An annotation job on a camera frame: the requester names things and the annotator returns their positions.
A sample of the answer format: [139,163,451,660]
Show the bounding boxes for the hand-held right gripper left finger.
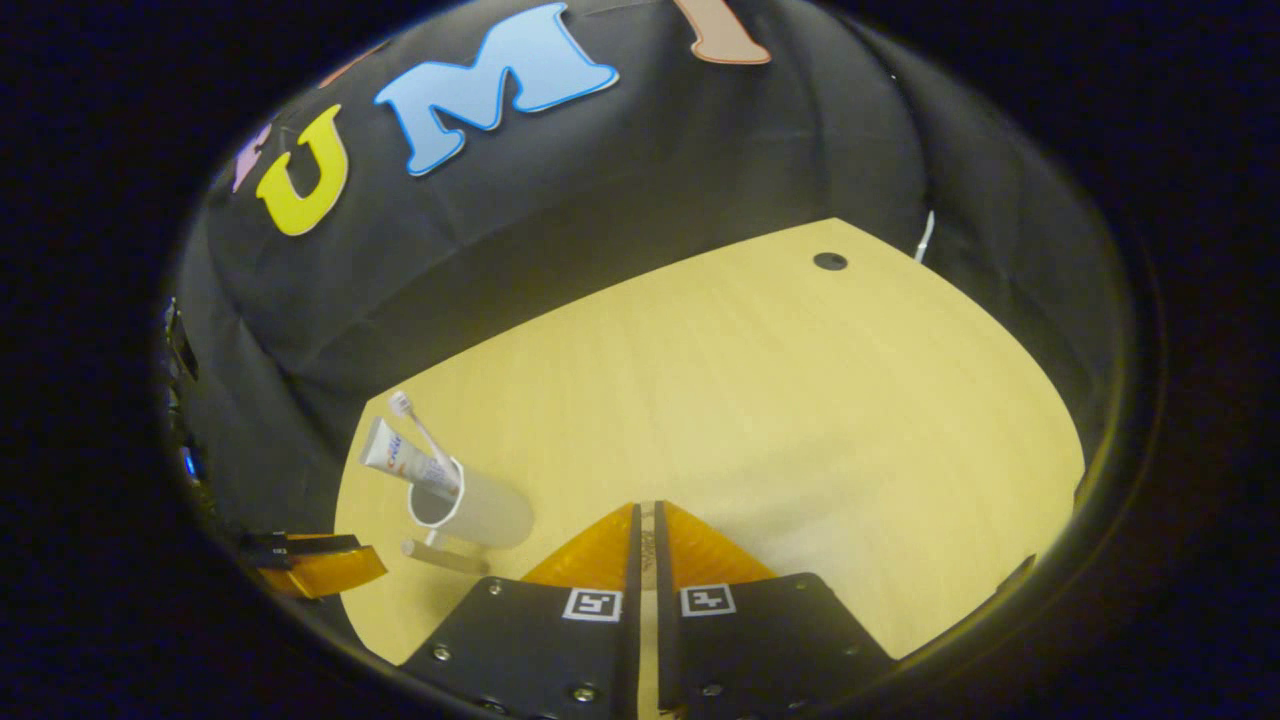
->
[400,502,643,720]

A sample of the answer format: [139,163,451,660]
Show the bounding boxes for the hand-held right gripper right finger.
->
[655,500,896,717]

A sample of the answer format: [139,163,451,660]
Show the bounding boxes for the white toothpaste tube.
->
[359,416,463,501]

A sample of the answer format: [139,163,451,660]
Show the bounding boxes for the grey cup with handle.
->
[402,457,535,576]

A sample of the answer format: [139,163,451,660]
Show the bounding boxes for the white toothbrush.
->
[388,391,461,481]

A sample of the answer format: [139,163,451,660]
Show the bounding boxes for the light wooden desktop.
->
[335,218,1086,666]

